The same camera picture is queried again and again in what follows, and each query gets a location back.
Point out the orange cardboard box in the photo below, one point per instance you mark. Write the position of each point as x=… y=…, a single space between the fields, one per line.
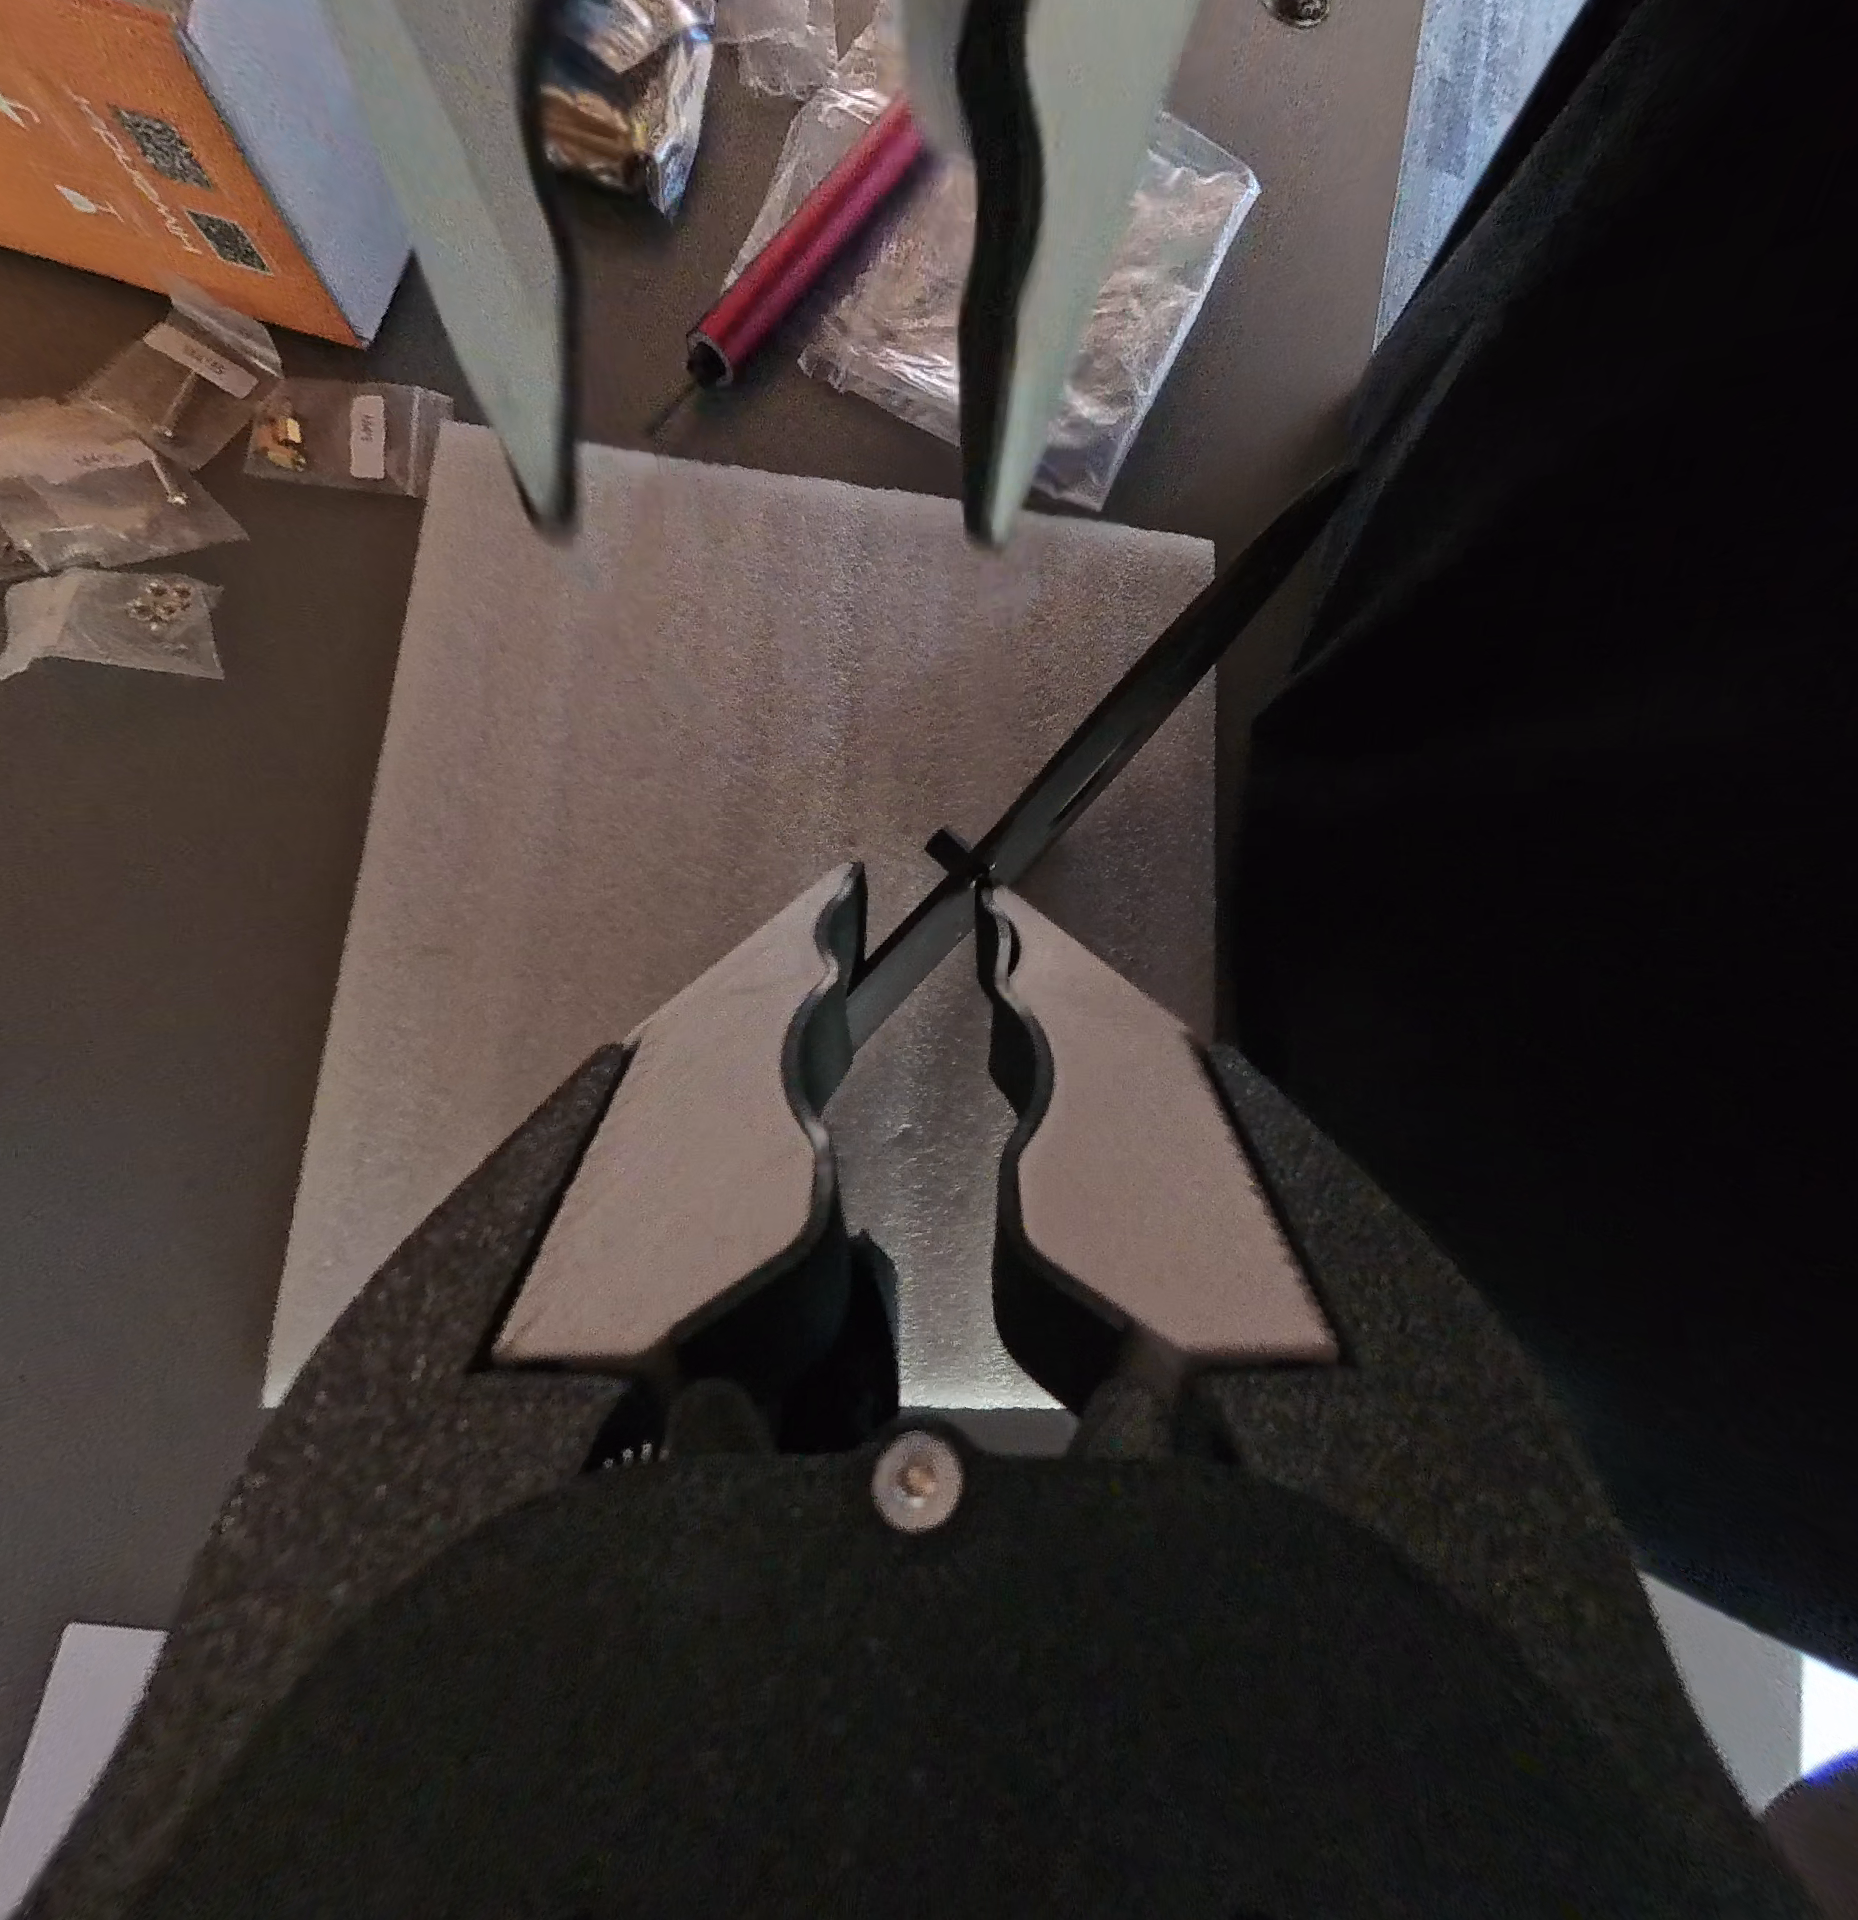
x=168 y=148

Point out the white foam sheet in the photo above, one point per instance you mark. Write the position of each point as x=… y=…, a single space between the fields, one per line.
x=570 y=828

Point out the pink electric screwdriver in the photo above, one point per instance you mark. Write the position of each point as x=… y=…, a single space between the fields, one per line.
x=817 y=246

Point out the dark foil parts bag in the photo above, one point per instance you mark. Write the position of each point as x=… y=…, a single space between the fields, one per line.
x=628 y=106

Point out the dark grey desk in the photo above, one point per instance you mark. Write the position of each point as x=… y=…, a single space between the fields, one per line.
x=151 y=974

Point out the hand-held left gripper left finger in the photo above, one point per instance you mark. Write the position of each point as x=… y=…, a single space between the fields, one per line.
x=678 y=1201

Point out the black metal plate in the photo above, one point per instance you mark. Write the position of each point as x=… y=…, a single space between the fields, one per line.
x=1111 y=733

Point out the printed instruction manual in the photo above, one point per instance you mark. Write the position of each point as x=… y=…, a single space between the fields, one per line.
x=72 y=1742

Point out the large clear plastic bag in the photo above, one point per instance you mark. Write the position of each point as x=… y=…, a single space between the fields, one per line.
x=1123 y=313

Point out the scattered small hardware bags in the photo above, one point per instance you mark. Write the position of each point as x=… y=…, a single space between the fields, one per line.
x=118 y=495

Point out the small black spacer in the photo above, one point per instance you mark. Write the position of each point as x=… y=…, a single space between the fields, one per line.
x=955 y=848

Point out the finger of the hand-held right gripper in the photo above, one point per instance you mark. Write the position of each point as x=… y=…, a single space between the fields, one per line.
x=1065 y=255
x=476 y=255

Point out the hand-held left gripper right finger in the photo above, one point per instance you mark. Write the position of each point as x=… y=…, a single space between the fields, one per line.
x=1170 y=1201

